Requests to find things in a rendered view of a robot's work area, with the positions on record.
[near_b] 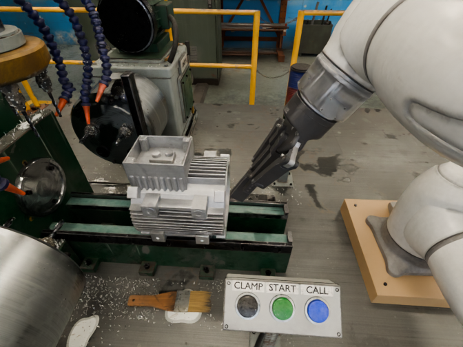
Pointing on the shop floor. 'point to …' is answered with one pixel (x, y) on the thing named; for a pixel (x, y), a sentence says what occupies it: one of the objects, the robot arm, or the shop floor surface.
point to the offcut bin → (315, 35)
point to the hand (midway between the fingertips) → (245, 186)
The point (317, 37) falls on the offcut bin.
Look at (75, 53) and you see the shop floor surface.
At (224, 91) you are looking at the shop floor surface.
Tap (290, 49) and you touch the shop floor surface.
